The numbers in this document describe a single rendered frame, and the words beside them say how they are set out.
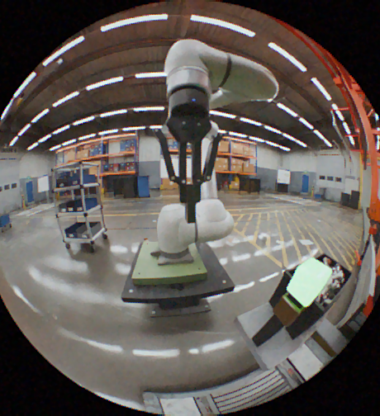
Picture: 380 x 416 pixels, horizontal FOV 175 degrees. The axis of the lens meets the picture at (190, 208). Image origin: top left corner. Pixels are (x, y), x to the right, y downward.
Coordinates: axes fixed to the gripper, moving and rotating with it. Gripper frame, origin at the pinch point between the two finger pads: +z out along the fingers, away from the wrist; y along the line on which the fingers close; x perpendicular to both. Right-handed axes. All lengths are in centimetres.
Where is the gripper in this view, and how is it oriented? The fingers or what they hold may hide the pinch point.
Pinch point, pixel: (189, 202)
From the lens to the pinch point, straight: 22.3
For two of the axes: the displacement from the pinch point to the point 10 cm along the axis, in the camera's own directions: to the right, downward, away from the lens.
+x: 2.1, 2.2, -9.5
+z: 0.1, 9.7, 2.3
